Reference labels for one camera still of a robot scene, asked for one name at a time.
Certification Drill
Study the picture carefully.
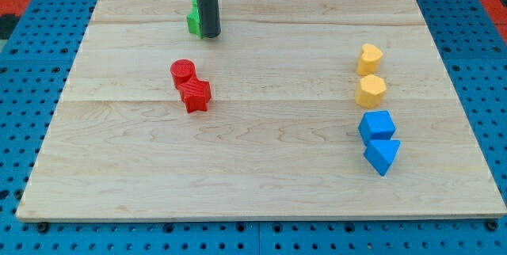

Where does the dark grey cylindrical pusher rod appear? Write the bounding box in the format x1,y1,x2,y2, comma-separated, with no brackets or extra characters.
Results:
196,0,221,38

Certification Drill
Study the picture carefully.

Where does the yellow heart block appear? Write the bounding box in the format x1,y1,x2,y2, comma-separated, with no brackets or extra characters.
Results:
356,44,383,76

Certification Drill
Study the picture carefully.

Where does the yellow hexagon block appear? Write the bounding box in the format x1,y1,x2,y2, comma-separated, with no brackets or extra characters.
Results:
354,74,387,108

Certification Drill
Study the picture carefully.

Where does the green block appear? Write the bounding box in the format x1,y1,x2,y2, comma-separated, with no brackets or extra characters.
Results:
186,0,204,39

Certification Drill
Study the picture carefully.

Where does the red cylinder block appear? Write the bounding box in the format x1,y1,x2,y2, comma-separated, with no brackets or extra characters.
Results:
170,59,196,88

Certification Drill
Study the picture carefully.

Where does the red star block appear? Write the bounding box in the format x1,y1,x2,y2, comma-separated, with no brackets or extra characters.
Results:
177,77,212,113

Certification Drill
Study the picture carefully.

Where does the light wooden board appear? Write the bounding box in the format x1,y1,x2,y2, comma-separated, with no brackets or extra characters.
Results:
16,0,506,223

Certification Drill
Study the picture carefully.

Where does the blue cube block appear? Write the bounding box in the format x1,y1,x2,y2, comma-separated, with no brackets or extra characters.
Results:
358,110,396,145

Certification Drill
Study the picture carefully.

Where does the blue triangle block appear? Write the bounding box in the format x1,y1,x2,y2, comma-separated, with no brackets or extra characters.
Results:
364,139,401,176

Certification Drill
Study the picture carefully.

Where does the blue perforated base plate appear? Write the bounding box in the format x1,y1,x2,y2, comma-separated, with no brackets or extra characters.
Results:
1,0,506,254

